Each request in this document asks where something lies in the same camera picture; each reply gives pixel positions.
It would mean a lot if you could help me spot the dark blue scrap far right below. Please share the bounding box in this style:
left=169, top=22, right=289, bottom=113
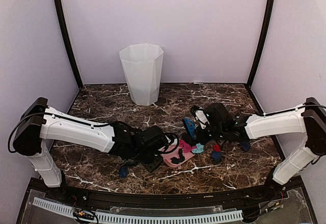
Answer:
left=240, top=142, right=251, bottom=152

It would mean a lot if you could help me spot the dark blue scrap centre right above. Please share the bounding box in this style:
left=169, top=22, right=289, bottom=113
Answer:
left=211, top=151, right=222, bottom=162

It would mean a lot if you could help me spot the black frame post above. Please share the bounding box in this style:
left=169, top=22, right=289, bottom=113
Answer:
left=246, top=0, right=274, bottom=90
left=54, top=0, right=84, bottom=90

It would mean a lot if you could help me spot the pink plastic dustpan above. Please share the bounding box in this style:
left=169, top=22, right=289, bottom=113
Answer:
left=161, top=140, right=197, bottom=168

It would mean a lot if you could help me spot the teal paper scrap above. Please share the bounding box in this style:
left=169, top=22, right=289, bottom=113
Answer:
left=192, top=143, right=204, bottom=154

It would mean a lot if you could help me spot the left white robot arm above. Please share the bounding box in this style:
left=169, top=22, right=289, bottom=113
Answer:
left=8, top=97, right=173, bottom=202

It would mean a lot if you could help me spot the translucent white waste bin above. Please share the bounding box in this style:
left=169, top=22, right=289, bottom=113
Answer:
left=119, top=43, right=164, bottom=106

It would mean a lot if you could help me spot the black front table rail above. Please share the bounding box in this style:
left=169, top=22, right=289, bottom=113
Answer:
left=46, top=186, right=269, bottom=209

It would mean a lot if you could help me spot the right black frame post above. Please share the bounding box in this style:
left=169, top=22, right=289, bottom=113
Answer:
left=246, top=0, right=274, bottom=90

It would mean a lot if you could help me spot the long dark blue scrap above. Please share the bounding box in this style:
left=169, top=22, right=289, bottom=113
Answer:
left=118, top=166, right=129, bottom=178

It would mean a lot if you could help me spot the blue hand brush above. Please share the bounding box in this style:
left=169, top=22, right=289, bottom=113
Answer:
left=183, top=118, right=197, bottom=140

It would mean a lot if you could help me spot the left black frame post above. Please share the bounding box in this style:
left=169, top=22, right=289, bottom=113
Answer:
left=54, top=0, right=84, bottom=90

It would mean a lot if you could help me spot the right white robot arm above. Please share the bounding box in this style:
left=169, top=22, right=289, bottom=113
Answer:
left=191, top=97, right=325, bottom=201

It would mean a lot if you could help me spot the white slotted cable duct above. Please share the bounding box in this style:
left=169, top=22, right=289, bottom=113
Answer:
left=33, top=197, right=243, bottom=223

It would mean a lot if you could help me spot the pink paper scrap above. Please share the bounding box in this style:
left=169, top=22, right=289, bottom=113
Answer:
left=179, top=139, right=197, bottom=153

